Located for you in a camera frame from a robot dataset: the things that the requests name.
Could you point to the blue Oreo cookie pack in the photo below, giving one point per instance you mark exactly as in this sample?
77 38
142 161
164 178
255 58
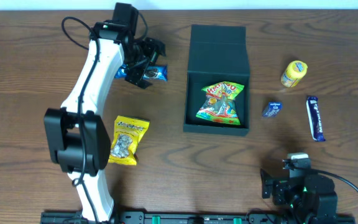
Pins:
152 73

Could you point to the blue Eclipse mint box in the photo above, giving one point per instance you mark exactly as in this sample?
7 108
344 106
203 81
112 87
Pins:
272 109

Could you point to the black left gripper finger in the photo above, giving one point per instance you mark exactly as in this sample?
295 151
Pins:
135 74
156 48

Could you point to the blue Dairy Milk chocolate bar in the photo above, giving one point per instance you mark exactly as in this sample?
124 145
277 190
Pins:
314 117

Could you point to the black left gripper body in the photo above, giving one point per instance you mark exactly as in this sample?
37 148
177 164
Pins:
143 66

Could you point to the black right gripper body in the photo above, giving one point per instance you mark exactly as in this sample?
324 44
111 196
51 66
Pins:
277 189

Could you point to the green Haribo gummy candy bag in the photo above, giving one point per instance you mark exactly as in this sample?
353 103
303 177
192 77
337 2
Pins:
220 106

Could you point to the yellow candy bottle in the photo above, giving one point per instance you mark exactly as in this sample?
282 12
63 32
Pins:
294 72

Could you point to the yellow snack nut bag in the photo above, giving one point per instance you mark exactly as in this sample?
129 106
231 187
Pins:
128 132

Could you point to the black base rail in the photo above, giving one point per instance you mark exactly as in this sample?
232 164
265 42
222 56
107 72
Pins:
165 218

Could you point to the black gift box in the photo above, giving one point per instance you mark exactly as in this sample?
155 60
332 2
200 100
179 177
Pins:
217 54

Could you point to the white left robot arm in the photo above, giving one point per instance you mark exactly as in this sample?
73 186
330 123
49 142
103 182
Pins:
77 138

